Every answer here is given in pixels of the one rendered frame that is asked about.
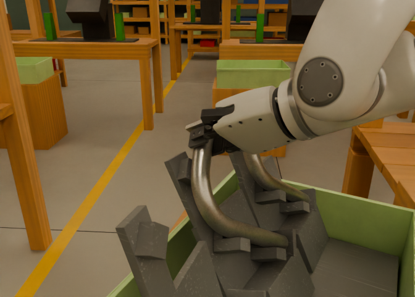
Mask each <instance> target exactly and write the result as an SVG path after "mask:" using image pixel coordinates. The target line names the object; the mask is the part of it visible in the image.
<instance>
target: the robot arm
mask: <svg viewBox="0 0 415 297"><path fill-rule="evenodd" d="M414 16H415V0H324V2H323V3H322V5H321V8H320V9H319V11H318V13H317V15H316V18H315V20H314V22H313V24H312V27H311V29H310V31H309V33H308V36H307V38H306V41H305V42H304V45H303V48H302V50H301V52H300V55H299V58H298V61H297V63H296V67H295V71H294V74H293V77H292V78H289V79H288V80H285V81H283V82H281V84H280V85H279V87H277V88H276V87H274V86H265V87H262V88H256V89H253V90H249V91H245V92H242V93H239V94H236V95H234V96H231V97H229V98H226V99H223V100H221V101H219V102H217V103H216V109H202V110H201V117H200V118H201V120H202V122H203V124H204V125H203V126H201V127H198V128H196V129H193V130H192V131H191V132H190V138H189V143H188V147H189V148H195V147H197V146H201V145H203V144H206V143H208V142H209V140H210V139H214V141H213V147H212V156H216V155H219V154H222V153H224V152H227V153H233V152H235V151H241V152H244V151H245V152H247V153H249V154H259V153H264V152H266V151H270V150H273V149H276V148H279V147H281V146H284V145H286V144H288V143H291V142H293V141H296V140H301V141H305V140H311V139H313V138H315V137H318V136H322V135H326V134H329V133H333V132H337V131H339V130H343V129H346V128H350V127H354V126H357V125H361V124H363V123H367V122H371V121H374V120H378V119H382V118H384V117H388V116H391V115H395V114H399V113H402V112H406V111H410V110H413V109H415V37H414V35H413V34H412V33H410V32H409V31H406V30H405V28H406V27H407V25H408V23H410V21H411V19H412V18H413V17H414ZM212 127H213V128H214V131H212Z"/></svg>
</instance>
